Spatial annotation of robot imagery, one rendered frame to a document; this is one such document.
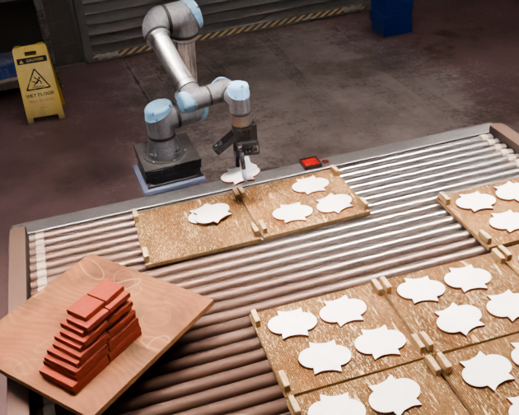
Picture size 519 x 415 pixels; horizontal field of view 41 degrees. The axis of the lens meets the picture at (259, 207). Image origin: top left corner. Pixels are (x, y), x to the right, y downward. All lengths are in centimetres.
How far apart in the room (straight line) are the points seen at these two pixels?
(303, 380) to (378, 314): 34
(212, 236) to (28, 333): 75
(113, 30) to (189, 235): 483
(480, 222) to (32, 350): 152
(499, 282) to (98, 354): 121
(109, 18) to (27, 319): 526
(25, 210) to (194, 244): 250
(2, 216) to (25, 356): 288
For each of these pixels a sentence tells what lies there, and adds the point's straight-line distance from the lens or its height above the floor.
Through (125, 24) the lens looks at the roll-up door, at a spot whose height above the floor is 32.
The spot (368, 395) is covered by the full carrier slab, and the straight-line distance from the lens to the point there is 189.
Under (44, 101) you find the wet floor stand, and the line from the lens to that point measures 602.
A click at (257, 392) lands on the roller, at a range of 193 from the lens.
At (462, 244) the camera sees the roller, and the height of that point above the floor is 92.
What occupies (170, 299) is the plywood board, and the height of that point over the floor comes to 104.
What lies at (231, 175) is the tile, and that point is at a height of 106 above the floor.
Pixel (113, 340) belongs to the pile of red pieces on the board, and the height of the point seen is 110.
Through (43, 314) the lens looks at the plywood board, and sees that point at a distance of 214.
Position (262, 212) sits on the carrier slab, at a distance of 258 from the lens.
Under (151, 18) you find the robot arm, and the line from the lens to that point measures 270.
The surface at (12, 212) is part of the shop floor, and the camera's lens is 485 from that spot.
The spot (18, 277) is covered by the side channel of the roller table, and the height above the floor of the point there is 95.
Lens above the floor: 232
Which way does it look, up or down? 32 degrees down
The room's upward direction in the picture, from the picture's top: 5 degrees counter-clockwise
